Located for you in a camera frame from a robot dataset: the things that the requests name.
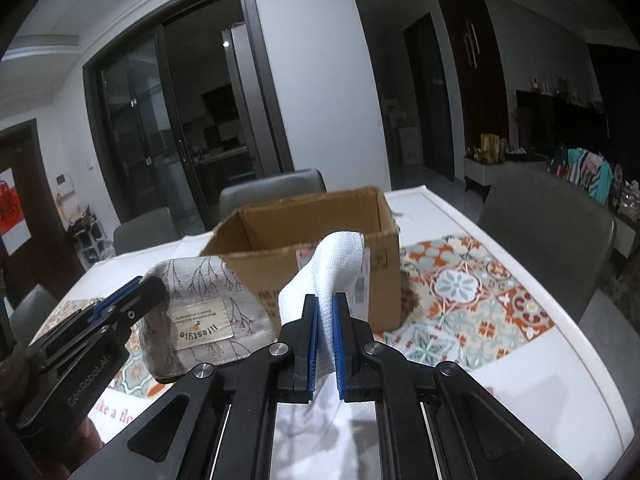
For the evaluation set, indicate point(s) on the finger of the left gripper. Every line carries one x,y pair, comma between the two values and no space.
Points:
107,304
150,294

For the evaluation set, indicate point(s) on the grey chair far middle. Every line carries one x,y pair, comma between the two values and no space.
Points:
285,185

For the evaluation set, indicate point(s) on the grey chair near left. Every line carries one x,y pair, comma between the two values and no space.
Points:
31,314

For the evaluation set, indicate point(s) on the white low cabinet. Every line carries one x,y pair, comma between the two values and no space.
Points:
481,177

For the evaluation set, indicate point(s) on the grey chair far left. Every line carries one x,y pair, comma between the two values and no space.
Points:
156,227

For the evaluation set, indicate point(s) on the brown cardboard box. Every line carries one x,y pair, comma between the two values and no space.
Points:
261,244

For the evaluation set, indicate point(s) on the grey chair right side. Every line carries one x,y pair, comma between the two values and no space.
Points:
560,234

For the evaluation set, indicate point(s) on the grey chair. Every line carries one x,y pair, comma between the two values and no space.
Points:
156,227
285,185
560,234
31,314

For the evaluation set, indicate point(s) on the white shoe rack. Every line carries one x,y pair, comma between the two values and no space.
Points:
90,241

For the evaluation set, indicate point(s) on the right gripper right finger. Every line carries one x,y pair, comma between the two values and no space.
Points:
368,371

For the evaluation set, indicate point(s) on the brown wooden door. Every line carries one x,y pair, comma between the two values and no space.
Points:
48,258

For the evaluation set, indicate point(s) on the dark sliding glass door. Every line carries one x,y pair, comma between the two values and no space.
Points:
181,106

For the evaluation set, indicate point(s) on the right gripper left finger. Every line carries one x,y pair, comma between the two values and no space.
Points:
250,391

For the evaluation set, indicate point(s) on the colourful clothes pile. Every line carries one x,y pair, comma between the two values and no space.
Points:
587,170

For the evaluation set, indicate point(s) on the wall intercom panel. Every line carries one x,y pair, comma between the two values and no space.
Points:
64,185

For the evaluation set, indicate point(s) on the dark tall sideboard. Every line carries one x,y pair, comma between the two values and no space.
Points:
547,123

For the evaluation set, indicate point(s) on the grey floral fabric pouch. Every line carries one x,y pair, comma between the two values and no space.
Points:
207,315

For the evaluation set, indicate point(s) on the red fu door poster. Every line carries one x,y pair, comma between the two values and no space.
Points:
14,230

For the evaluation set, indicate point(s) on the white paper towel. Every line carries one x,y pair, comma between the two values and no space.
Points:
334,267

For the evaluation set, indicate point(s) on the white cardboard box hallway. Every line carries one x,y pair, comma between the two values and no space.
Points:
411,147

